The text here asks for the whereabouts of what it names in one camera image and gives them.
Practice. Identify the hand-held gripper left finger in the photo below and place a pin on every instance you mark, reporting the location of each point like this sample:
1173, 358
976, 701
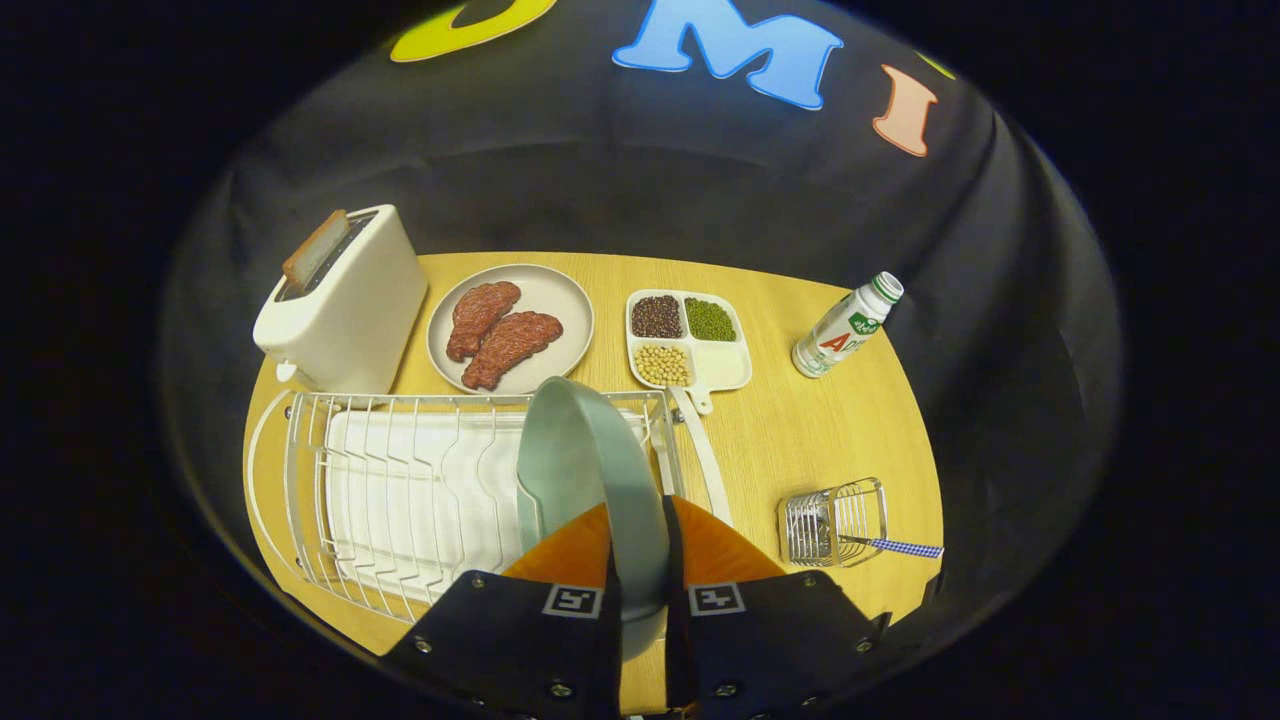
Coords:
520, 640

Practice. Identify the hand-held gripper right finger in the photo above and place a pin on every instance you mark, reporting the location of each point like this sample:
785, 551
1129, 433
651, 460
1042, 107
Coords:
780, 640

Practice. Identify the pale green plate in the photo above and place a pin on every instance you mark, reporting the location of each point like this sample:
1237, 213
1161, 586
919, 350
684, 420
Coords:
590, 450

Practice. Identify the beige plate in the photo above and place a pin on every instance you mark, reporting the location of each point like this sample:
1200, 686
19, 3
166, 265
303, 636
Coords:
550, 295

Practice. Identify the white drain tray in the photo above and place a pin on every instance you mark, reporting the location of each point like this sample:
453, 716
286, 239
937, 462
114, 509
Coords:
400, 500

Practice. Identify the white divided tray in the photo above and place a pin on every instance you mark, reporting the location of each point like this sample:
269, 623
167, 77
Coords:
725, 365

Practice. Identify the brown meat slice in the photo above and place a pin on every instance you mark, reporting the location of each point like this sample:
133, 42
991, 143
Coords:
510, 345
480, 315

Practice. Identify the pile of yellow soybeans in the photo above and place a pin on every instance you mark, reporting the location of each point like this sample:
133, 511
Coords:
662, 365

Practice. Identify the white drink bottle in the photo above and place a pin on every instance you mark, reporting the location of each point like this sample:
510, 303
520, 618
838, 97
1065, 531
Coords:
840, 335

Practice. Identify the pile of green beans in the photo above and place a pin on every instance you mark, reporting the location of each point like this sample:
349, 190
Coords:
710, 319

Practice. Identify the pile of dark red beans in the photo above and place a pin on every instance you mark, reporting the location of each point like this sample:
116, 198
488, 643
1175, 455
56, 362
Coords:
657, 317

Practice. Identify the white toaster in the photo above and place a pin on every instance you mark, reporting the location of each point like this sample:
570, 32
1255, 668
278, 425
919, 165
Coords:
350, 310

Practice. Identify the toast slice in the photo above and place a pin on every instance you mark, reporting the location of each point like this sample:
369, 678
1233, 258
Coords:
315, 250

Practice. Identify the black backdrop cloth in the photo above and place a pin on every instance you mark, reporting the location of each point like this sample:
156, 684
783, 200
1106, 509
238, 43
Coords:
600, 180

